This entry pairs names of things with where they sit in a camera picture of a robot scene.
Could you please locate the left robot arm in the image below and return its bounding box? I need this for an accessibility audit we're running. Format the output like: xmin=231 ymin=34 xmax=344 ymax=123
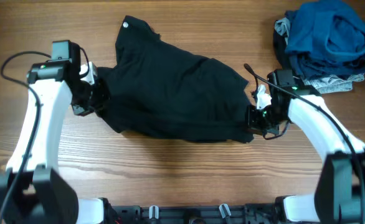
xmin=0 ymin=40 xmax=118 ymax=223

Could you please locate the blue crumpled garment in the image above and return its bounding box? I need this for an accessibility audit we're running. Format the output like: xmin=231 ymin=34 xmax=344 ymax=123
xmin=285 ymin=1 xmax=365 ymax=80

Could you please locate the right black cable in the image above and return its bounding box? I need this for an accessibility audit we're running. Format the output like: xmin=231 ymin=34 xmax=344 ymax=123
xmin=243 ymin=63 xmax=365 ymax=224

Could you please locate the black cable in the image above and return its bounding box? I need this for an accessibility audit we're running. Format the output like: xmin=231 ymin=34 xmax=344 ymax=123
xmin=0 ymin=51 xmax=52 ymax=224
xmin=243 ymin=63 xmax=365 ymax=224

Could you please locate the black garment under pile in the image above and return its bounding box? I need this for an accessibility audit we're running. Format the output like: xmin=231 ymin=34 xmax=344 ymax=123
xmin=273 ymin=30 xmax=294 ymax=73

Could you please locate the black t-shirt with logo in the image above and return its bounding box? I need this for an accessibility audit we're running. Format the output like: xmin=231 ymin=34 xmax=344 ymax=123
xmin=98 ymin=16 xmax=254 ymax=143

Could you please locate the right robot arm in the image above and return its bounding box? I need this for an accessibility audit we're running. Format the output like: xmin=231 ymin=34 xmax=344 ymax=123
xmin=245 ymin=65 xmax=365 ymax=223

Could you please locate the left black cable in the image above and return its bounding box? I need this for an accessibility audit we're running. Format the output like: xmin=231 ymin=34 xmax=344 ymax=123
xmin=0 ymin=51 xmax=52 ymax=224

